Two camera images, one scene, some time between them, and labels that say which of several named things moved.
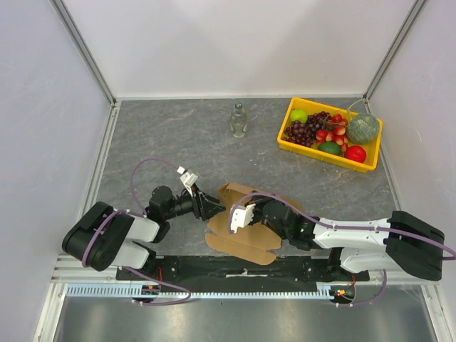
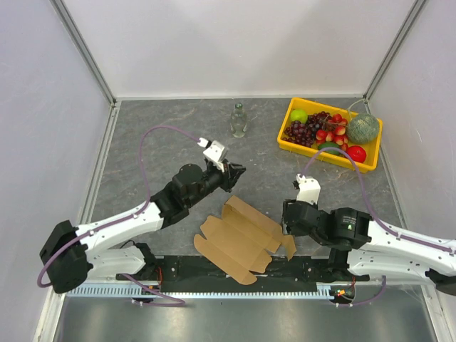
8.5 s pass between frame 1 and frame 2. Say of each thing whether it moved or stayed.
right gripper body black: moved
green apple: stayed
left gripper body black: moved
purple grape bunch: stayed
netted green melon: stayed
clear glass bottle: stayed
